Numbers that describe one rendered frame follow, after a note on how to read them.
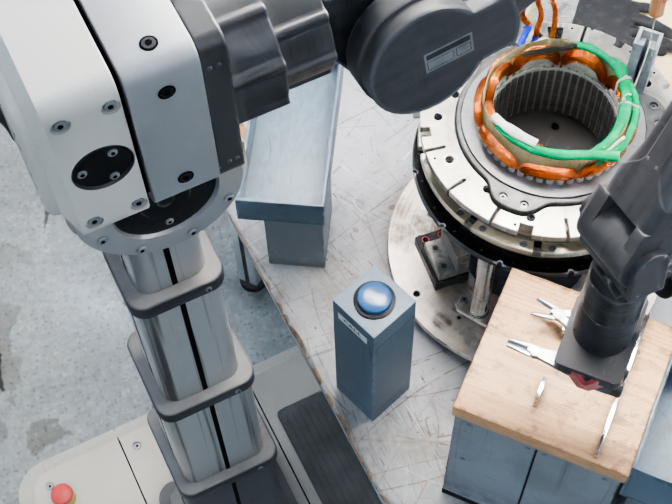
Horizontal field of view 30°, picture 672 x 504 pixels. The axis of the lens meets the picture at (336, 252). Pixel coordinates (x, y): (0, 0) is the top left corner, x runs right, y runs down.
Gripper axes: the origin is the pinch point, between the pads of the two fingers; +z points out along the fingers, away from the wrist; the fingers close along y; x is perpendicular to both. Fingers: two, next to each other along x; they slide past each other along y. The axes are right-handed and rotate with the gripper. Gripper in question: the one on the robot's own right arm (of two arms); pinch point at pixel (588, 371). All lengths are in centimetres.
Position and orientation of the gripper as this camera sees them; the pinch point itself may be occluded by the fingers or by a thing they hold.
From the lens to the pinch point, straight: 131.5
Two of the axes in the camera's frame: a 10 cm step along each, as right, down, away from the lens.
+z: 0.2, 5.2, 8.5
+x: -9.2, -3.3, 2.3
